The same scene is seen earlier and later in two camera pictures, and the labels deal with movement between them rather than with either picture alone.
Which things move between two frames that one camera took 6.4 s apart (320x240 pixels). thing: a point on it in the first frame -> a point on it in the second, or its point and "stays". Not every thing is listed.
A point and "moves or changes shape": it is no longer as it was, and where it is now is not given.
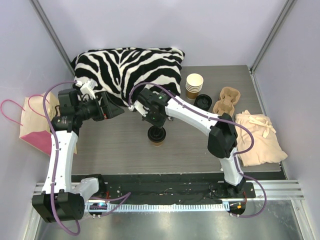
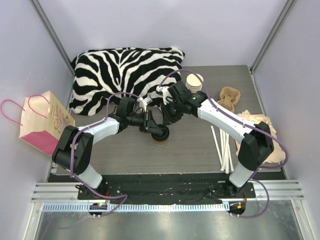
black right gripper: x=156 y=122 -> x=168 y=110
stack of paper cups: x=193 y=85 stays
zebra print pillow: x=125 y=71 stays
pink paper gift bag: x=35 y=129 stays
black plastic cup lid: x=156 y=134 moves or changes shape
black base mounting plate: x=168 y=188 stays
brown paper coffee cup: x=157 y=144 moves or changes shape
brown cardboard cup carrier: x=229 y=96 stays
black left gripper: x=104 y=107 -> x=147 y=120
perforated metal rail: x=97 y=206 stays
